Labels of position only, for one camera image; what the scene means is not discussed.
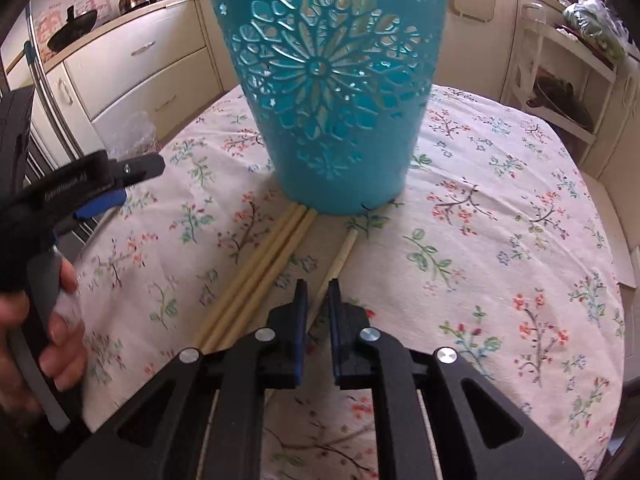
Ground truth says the cream panelled drawer cabinet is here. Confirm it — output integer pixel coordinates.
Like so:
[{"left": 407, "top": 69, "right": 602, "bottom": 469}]
[{"left": 582, "top": 55, "right": 640, "bottom": 186}]

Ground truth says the black wok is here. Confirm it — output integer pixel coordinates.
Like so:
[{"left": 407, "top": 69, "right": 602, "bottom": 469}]
[{"left": 46, "top": 6, "right": 98, "bottom": 52}]

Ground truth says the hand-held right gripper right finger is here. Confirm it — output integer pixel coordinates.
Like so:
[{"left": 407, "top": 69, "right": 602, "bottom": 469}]
[{"left": 327, "top": 279, "right": 583, "bottom": 480}]

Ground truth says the white trolley rack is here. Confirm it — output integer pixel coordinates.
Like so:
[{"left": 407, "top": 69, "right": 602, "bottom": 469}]
[{"left": 510, "top": 2, "right": 618, "bottom": 146}]

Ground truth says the teal perforated plastic basket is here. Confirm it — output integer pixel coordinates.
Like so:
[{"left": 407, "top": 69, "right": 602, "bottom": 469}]
[{"left": 195, "top": 0, "right": 457, "bottom": 216}]

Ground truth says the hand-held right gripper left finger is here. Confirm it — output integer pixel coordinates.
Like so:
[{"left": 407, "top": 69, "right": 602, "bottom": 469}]
[{"left": 57, "top": 279, "right": 308, "bottom": 480}]

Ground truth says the dark cooking pot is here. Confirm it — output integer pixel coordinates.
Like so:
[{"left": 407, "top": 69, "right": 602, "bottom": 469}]
[{"left": 532, "top": 77, "right": 593, "bottom": 128}]

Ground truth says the floral trash bin with bag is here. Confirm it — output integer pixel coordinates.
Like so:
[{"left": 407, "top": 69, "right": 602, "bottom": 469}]
[{"left": 107, "top": 110, "right": 161, "bottom": 161}]

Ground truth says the floral tablecloth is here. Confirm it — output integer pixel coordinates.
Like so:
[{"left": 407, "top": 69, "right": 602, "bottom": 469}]
[{"left": 77, "top": 82, "right": 628, "bottom": 480}]

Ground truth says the cream door cabinet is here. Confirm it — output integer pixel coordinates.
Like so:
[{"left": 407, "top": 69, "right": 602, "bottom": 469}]
[{"left": 440, "top": 0, "right": 526, "bottom": 106}]

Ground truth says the bag of green vegetables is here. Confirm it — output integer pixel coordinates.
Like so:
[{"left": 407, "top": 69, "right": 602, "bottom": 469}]
[{"left": 562, "top": 0, "right": 628, "bottom": 58}]

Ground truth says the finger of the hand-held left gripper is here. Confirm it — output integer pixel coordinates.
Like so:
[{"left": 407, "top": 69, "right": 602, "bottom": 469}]
[
  {"left": 52, "top": 190, "right": 127, "bottom": 237},
  {"left": 107, "top": 154, "right": 166, "bottom": 187}
]

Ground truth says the bundle of wooden chopsticks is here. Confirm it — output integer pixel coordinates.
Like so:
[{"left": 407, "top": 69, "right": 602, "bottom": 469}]
[{"left": 192, "top": 204, "right": 318, "bottom": 356}]

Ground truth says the pale wooden chopstick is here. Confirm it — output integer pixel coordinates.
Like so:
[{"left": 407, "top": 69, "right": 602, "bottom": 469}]
[{"left": 306, "top": 230, "right": 360, "bottom": 328}]

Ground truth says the cream drawer cabinet with long handles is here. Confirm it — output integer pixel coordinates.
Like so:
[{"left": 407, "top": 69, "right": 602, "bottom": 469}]
[{"left": 42, "top": 0, "right": 226, "bottom": 126}]

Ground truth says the person's left hand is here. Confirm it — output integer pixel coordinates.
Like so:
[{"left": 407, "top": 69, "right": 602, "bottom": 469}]
[{"left": 0, "top": 259, "right": 90, "bottom": 413}]

